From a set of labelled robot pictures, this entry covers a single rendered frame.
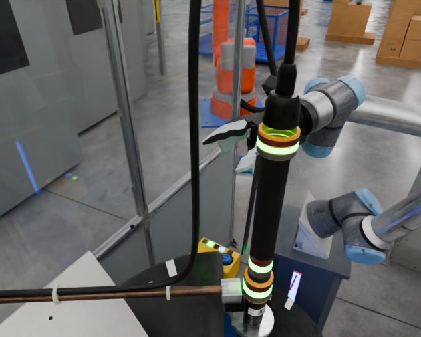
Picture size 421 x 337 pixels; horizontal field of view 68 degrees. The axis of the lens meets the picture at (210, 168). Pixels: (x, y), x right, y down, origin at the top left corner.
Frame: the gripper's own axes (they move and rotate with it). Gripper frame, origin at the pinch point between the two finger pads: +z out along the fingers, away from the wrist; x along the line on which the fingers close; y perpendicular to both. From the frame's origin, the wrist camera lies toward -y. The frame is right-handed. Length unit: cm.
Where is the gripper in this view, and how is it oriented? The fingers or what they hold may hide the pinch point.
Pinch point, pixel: (222, 151)
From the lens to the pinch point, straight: 53.4
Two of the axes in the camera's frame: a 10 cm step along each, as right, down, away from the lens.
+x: -5.8, -5.3, 6.2
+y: 0.8, 7.2, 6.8
